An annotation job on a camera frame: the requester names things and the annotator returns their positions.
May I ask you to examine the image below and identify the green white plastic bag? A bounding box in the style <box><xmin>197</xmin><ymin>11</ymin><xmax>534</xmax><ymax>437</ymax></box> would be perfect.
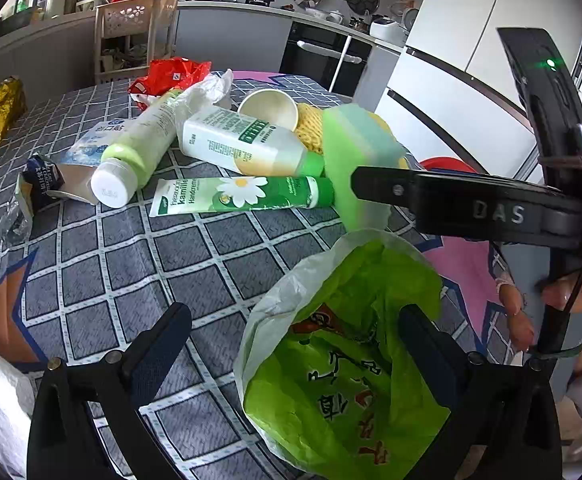
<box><xmin>233</xmin><ymin>230</ymin><xmax>448</xmax><ymax>479</ymax></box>

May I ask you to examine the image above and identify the green hand cream tube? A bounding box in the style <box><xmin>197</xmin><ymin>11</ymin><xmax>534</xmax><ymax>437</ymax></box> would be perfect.
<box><xmin>149</xmin><ymin>176</ymin><xmax>334</xmax><ymax>218</ymax></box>

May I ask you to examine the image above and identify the light green white-cap bottle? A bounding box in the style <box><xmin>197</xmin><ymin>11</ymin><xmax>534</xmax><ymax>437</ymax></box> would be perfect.
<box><xmin>90</xmin><ymin>90</ymin><xmax>182</xmax><ymax>208</ymax></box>

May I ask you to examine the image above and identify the green sponge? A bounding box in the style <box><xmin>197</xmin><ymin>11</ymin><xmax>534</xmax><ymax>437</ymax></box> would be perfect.
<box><xmin>322</xmin><ymin>104</ymin><xmax>410</xmax><ymax>232</ymax></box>

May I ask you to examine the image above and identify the blue white plaster box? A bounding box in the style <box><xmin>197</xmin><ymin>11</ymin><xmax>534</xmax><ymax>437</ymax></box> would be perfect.
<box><xmin>61</xmin><ymin>118</ymin><xmax>132</xmax><ymax>167</ymax></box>

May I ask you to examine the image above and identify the white green lotion bottle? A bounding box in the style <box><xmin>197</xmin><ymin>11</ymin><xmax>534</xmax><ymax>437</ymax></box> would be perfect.
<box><xmin>178</xmin><ymin>105</ymin><xmax>324</xmax><ymax>178</ymax></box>

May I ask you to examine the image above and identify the yellow sponge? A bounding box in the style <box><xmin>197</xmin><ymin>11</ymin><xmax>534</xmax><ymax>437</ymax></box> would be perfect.
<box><xmin>294</xmin><ymin>103</ymin><xmax>405</xmax><ymax>160</ymax></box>

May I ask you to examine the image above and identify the red snack bag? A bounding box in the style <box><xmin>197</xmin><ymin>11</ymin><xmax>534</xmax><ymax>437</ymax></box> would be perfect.
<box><xmin>128</xmin><ymin>58</ymin><xmax>212</xmax><ymax>112</ymax></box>

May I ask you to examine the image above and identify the white paper cup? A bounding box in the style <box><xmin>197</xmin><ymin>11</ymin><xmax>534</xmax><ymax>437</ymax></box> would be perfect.
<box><xmin>238</xmin><ymin>89</ymin><xmax>300</xmax><ymax>130</ymax></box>

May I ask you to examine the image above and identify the red plastic stool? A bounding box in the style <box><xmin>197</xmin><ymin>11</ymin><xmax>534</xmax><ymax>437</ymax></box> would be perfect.
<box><xmin>420</xmin><ymin>156</ymin><xmax>478</xmax><ymax>174</ymax></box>

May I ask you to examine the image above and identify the white refrigerator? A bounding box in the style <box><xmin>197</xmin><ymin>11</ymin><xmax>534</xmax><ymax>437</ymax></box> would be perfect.
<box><xmin>376</xmin><ymin>0</ymin><xmax>582</xmax><ymax>183</ymax></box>

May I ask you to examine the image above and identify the white rice cooker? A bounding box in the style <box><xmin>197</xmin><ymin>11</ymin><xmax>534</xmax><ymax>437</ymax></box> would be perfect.
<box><xmin>369</xmin><ymin>16</ymin><xmax>408</xmax><ymax>47</ymax></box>

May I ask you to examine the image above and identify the black built-in oven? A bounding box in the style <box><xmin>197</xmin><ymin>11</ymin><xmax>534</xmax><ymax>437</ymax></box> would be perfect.
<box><xmin>280</xmin><ymin>22</ymin><xmax>372</xmax><ymax>98</ymax></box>

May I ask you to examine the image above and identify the beige storage trolley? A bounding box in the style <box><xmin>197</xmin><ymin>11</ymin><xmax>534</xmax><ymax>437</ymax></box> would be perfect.
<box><xmin>93</xmin><ymin>0</ymin><xmax>177</xmax><ymax>84</ymax></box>

